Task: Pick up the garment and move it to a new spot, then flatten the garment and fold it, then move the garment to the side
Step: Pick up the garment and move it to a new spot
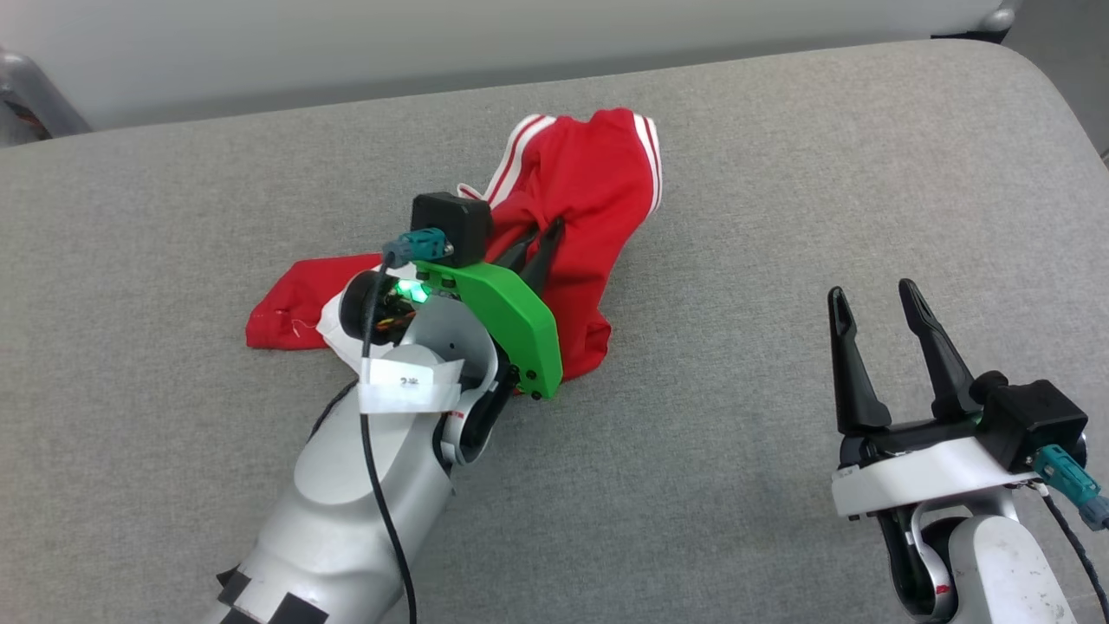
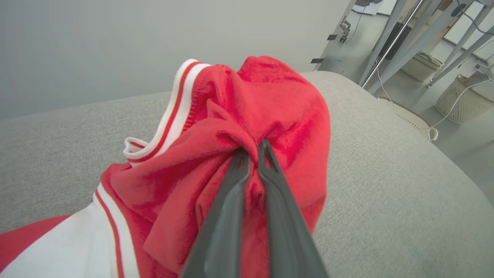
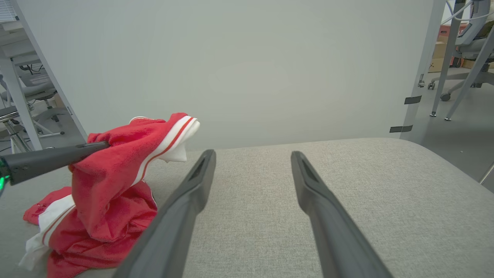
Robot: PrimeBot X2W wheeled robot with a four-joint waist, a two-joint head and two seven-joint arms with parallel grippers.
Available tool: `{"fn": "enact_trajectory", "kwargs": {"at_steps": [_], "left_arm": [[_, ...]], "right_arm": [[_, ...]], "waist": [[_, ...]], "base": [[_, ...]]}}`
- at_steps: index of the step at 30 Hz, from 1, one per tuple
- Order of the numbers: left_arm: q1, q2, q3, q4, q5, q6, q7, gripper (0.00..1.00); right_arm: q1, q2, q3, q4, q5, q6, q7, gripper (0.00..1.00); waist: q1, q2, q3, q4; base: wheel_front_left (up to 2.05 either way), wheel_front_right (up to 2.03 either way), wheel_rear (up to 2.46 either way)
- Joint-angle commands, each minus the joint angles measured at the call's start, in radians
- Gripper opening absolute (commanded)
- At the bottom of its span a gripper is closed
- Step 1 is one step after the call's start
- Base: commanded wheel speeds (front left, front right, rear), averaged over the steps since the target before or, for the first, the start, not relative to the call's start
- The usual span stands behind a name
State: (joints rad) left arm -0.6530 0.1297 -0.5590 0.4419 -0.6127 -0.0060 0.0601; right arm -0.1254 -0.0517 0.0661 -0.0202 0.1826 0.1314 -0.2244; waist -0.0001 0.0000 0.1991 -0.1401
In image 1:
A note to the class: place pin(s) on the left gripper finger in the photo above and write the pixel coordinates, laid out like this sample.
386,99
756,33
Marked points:
515,251
544,256

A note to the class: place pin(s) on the red garment with white sleeves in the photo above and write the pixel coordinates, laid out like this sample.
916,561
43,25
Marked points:
589,173

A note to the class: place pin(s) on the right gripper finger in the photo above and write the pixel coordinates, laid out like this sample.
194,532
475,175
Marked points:
851,373
940,355

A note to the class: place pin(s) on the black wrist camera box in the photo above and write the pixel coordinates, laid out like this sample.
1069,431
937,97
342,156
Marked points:
452,225
1031,420

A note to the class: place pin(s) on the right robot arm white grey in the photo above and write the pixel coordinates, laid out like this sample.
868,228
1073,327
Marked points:
996,563

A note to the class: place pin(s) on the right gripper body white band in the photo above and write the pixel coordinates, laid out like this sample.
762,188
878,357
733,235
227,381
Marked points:
918,472

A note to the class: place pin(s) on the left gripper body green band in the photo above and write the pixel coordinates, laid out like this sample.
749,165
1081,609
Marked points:
515,325

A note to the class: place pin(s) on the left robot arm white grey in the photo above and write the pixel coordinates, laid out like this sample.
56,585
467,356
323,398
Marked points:
346,494

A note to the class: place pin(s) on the white paper tape label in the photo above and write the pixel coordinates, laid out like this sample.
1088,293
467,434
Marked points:
407,386

